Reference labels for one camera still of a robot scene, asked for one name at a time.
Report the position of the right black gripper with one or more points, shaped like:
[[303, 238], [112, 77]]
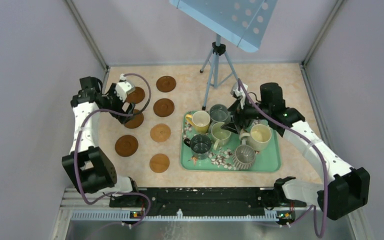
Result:
[[236, 113]]

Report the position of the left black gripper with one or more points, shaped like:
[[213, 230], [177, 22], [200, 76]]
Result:
[[130, 106]]

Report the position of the dark brown wooden coaster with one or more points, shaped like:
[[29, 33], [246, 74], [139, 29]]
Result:
[[164, 107], [136, 96], [166, 83]]

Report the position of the yellow mug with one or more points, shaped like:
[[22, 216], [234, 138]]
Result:
[[200, 121]]

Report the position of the green floral serving tray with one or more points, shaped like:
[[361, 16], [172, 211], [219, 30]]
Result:
[[267, 161]]

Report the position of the dark grey mug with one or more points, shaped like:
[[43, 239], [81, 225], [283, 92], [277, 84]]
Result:
[[200, 145]]

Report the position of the light woven rattan coaster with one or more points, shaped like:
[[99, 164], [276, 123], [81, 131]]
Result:
[[159, 163], [160, 133]]

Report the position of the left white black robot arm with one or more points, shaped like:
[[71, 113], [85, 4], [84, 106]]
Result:
[[86, 164]]

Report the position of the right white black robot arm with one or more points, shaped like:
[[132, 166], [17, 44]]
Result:
[[344, 188]]

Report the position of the light green mug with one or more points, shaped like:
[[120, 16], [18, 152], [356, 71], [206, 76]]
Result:
[[220, 137]]

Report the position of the grey ribbed mug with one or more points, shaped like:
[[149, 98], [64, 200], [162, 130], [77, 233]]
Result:
[[219, 113]]

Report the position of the cream mug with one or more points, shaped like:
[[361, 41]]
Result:
[[258, 138]]

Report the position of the grey striped mug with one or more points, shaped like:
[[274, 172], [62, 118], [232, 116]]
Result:
[[244, 156]]

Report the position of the blue tripod stand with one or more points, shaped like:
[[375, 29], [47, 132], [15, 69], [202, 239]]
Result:
[[218, 49]]

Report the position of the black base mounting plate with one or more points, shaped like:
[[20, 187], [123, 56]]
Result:
[[205, 201]]

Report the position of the blue perforated panel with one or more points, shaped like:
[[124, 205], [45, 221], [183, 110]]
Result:
[[241, 22]]

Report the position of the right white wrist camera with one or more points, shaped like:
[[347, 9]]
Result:
[[239, 94]]

